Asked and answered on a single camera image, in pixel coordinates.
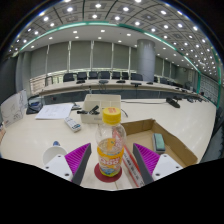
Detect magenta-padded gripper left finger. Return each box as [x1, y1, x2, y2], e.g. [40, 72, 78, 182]
[42, 142, 93, 186]

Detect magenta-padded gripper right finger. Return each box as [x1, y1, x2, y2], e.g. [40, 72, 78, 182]
[132, 142, 184, 186]

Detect clear bottle with yellow cap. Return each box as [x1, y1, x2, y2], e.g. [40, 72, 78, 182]
[95, 106, 128, 178]

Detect cardboard box with red label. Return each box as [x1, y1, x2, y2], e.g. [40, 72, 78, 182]
[113, 118, 199, 188]

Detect green board eraser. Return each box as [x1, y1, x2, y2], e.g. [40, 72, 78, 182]
[152, 133, 166, 153]

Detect flat round red coaster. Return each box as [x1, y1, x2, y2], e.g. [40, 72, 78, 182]
[93, 162, 123, 183]

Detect white paper sheet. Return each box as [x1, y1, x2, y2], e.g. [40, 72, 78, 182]
[35, 103, 74, 120]

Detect black desk microphone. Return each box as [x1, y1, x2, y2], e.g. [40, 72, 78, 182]
[165, 97, 182, 109]

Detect black tool in beige box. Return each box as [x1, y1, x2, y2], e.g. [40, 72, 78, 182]
[77, 105, 101, 116]

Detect large white carton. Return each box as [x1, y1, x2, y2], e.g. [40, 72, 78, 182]
[0, 89, 29, 128]

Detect long curved conference desk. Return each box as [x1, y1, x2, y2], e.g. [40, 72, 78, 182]
[29, 79, 205, 102]

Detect row of black office chairs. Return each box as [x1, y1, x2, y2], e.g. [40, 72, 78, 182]
[62, 70, 174, 85]

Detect recessed ceiling lights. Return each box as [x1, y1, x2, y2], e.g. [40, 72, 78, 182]
[6, 0, 222, 78]

